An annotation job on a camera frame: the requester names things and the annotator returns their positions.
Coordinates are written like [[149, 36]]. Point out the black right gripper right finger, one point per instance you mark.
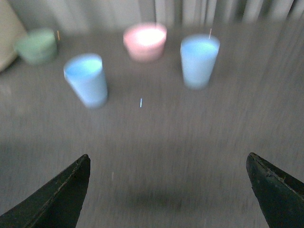
[[280, 195]]

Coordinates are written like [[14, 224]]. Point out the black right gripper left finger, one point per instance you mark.
[[57, 204]]

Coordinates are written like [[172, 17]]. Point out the light blue cup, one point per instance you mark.
[[198, 54], [85, 74]]

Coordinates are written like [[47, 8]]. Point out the green bowl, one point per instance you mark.
[[37, 46]]

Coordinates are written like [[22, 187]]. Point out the cream toaster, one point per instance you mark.
[[11, 28]]

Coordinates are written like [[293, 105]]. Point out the pink bowl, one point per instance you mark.
[[145, 41]]

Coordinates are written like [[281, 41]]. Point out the grey curtain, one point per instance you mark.
[[78, 16]]

